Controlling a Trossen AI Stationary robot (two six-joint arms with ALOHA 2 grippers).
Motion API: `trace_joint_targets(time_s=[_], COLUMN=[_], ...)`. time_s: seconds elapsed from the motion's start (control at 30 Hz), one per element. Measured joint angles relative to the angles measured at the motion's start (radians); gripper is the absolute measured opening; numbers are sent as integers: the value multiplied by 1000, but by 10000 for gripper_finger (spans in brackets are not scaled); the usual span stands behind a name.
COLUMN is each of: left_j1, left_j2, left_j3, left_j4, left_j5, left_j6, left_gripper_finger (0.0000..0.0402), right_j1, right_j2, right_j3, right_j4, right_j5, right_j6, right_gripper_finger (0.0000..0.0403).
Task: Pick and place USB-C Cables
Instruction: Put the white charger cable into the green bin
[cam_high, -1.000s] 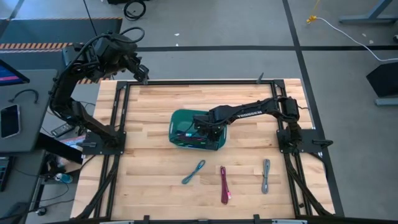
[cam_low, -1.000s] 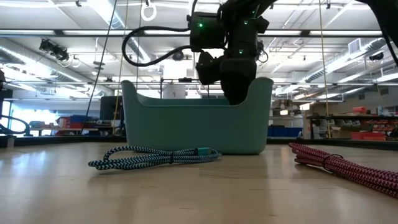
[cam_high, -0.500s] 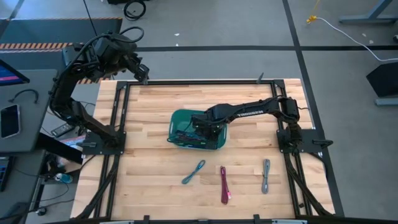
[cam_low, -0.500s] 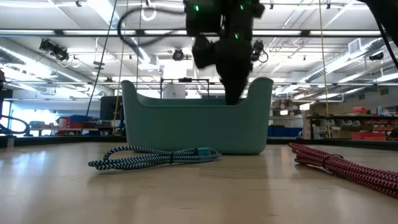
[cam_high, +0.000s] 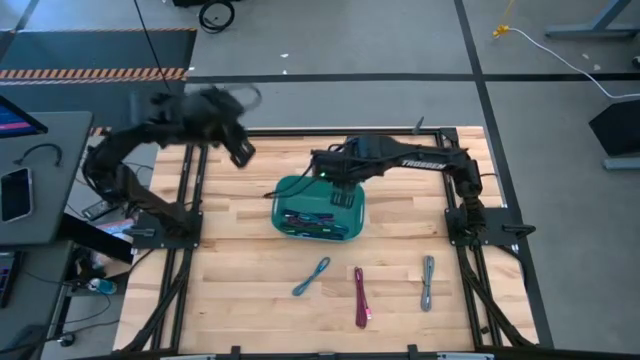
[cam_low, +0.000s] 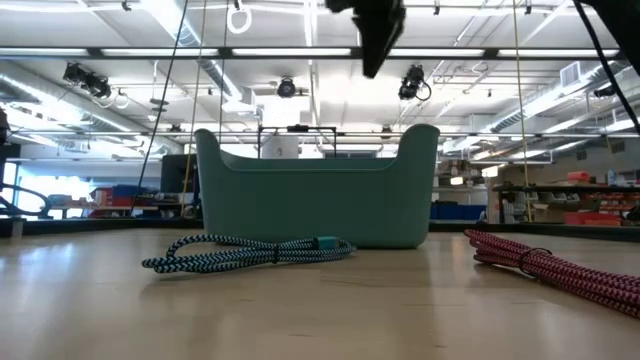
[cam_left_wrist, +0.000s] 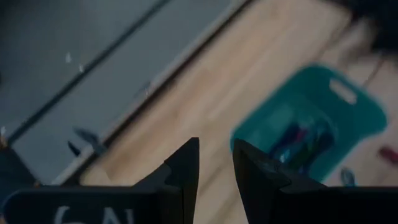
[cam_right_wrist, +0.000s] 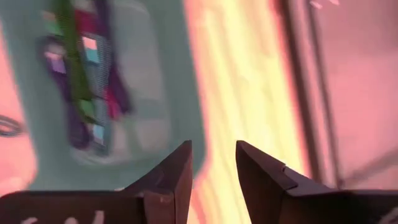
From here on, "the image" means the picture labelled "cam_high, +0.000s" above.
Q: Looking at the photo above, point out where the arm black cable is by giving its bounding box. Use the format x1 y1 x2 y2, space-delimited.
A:
219 83 264 114
263 144 351 200

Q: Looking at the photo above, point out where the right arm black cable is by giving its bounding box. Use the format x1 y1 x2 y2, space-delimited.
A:
263 144 351 200

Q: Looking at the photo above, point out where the black power strip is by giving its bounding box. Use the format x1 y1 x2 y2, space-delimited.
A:
81 198 123 222

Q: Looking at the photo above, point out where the dark grey desk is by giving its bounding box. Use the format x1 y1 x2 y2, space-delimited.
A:
0 110 95 247

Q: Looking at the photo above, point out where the grey desk leg base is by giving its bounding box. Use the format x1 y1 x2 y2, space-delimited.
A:
544 0 640 40
602 155 640 172

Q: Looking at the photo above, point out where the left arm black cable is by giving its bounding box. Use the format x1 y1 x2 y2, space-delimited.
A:
219 83 264 114

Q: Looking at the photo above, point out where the black square box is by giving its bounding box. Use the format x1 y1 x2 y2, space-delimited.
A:
588 98 640 157

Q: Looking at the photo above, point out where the blue braided USB-C cable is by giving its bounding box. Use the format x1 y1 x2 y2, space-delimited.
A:
291 256 332 298

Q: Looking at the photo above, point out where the white floor cable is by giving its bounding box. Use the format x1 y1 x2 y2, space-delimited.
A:
505 27 640 100

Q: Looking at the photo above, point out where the short black cable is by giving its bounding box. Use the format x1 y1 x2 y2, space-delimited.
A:
13 142 64 168

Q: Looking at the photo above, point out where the water bottle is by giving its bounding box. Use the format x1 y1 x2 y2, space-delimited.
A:
87 277 119 296

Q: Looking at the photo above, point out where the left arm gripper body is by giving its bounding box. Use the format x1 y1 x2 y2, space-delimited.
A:
194 85 251 147

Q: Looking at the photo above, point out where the black smartphone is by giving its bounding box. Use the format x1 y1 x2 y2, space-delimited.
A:
0 166 35 224

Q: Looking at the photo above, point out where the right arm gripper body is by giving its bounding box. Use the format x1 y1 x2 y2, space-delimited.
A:
310 139 384 186

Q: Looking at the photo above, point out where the thin black hanging cable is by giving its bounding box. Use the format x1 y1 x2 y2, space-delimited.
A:
132 0 174 94

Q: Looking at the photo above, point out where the teal braided USB-C cable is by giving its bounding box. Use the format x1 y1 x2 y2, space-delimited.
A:
294 214 337 231

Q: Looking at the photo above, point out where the yellow hanging cord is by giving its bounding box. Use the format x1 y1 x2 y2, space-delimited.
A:
492 0 516 40

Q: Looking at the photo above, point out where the teal plastic bin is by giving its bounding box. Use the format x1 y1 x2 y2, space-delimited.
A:
270 174 367 243

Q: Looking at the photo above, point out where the computer monitor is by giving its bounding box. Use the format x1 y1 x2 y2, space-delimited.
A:
0 94 50 140

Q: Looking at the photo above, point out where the hazard-striped black floor mat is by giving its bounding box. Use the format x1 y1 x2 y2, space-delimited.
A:
0 27 199 138

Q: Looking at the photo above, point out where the black aluminium table frame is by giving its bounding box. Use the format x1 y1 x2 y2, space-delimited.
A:
113 113 556 360

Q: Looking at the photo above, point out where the coiled black cable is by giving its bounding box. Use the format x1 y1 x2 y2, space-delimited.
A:
198 0 237 35

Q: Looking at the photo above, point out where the grey braided USB-C cable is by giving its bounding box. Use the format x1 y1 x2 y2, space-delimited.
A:
419 254 436 313

